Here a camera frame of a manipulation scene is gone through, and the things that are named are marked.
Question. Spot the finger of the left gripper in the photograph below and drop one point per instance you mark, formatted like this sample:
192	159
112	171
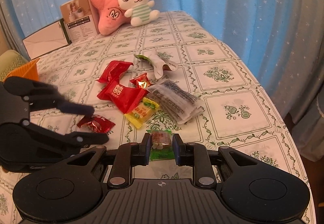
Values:
42	96
33	142

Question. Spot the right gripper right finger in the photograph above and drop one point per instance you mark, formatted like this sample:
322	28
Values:
199	158

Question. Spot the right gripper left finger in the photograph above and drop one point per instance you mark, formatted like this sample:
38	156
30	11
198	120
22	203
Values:
126	157

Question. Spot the green clear candy packet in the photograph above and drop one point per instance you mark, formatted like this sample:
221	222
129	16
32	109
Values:
161	145

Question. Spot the yellow candy packet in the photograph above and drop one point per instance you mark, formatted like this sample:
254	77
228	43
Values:
142	112

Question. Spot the clear dark snack packet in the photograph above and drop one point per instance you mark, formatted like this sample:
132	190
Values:
182	106

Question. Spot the red double-happiness snack packet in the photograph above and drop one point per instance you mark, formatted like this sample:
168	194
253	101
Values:
125	98

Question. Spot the small red gold candy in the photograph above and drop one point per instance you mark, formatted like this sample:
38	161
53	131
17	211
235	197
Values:
141	81

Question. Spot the red pillow snack packet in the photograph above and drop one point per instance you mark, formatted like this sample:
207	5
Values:
114	71

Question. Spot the white green snack bag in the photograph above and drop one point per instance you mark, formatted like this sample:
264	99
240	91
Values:
159	64

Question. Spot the orange plastic tray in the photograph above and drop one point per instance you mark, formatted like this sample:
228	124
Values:
28	71

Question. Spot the green zigzag cushion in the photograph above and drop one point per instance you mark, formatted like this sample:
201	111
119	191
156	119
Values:
9	61

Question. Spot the long white cardboard box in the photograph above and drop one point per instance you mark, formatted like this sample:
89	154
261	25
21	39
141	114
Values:
49	38

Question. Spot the small product cardboard box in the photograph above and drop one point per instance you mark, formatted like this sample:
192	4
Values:
80	19

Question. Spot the pink star plush toy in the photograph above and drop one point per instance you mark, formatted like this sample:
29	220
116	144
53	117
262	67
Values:
111	16

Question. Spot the grey lace-trimmed cover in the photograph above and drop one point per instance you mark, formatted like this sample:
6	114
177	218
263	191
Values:
307	115

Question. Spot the white bunny plush toy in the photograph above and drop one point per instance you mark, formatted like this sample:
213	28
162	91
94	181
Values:
139	11

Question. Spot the blue star curtain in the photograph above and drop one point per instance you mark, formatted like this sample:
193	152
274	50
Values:
280	41

